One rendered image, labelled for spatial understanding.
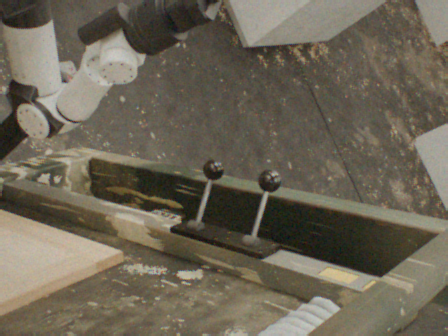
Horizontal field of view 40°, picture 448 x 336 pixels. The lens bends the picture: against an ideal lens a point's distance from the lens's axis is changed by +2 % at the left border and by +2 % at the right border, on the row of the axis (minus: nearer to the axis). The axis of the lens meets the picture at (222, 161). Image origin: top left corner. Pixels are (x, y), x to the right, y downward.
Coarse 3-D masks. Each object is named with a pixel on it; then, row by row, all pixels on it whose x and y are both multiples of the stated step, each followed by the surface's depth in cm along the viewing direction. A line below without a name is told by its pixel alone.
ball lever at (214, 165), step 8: (208, 160) 105; (216, 160) 105; (208, 168) 104; (216, 168) 104; (224, 168) 105; (208, 176) 104; (216, 176) 104; (208, 184) 105; (208, 192) 105; (200, 208) 104; (200, 216) 104; (192, 224) 103; (200, 224) 103
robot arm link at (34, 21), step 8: (48, 0) 115; (32, 8) 112; (40, 8) 113; (48, 8) 115; (16, 16) 112; (24, 16) 112; (32, 16) 112; (40, 16) 113; (48, 16) 115; (8, 24) 113; (16, 24) 113; (24, 24) 113; (32, 24) 113; (40, 24) 114
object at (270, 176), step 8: (264, 176) 96; (272, 176) 96; (264, 184) 96; (272, 184) 96; (280, 184) 97; (264, 192) 97; (264, 200) 97; (256, 216) 97; (256, 224) 96; (256, 232) 96; (248, 240) 96; (256, 240) 95
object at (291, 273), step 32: (32, 192) 131; (64, 192) 130; (96, 224) 119; (128, 224) 112; (160, 224) 109; (192, 256) 102; (224, 256) 97; (288, 256) 93; (288, 288) 90; (320, 288) 86; (352, 288) 83
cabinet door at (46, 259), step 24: (0, 216) 123; (0, 240) 111; (24, 240) 111; (48, 240) 110; (72, 240) 109; (0, 264) 101; (24, 264) 101; (48, 264) 100; (72, 264) 99; (96, 264) 99; (0, 288) 92; (24, 288) 91; (48, 288) 93; (0, 312) 88
